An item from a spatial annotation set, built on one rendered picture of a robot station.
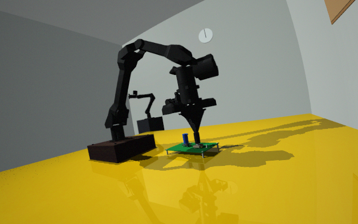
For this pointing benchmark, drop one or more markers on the green circuit board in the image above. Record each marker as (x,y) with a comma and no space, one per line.
(196,147)

